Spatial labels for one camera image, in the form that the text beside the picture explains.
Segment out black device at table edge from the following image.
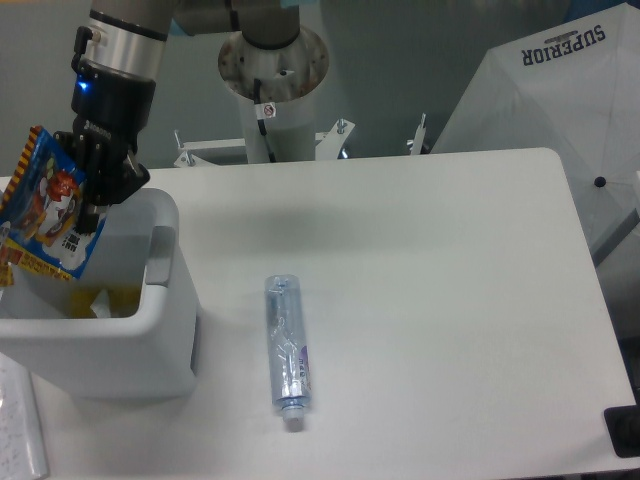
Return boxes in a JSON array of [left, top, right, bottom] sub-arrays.
[[604, 405, 639, 458]]

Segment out white metal bracket with bolts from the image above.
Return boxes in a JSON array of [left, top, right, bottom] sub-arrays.
[[173, 130, 248, 168]]

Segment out white plastic trash can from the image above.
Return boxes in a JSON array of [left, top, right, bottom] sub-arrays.
[[1, 188, 199, 399]]

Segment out white umbrella with lettering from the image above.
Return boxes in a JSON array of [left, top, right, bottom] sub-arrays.
[[433, 3, 639, 263]]

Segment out colourful snack wrapper bag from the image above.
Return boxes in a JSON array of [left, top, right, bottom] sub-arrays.
[[1, 125, 106, 288]]

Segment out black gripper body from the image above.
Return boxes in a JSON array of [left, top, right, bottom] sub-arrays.
[[71, 57, 156, 159]]

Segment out crushed clear plastic bottle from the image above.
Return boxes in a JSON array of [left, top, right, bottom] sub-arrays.
[[264, 274, 312, 433]]

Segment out black cable on pedestal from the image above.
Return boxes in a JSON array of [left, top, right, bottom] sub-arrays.
[[252, 77, 277, 163]]

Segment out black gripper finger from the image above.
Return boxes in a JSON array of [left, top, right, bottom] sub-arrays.
[[76, 144, 150, 234], [53, 131, 91, 180]]

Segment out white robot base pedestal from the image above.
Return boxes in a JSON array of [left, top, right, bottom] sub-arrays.
[[218, 26, 329, 164]]

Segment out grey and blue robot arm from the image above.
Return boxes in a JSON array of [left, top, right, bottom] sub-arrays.
[[58, 1, 302, 234]]

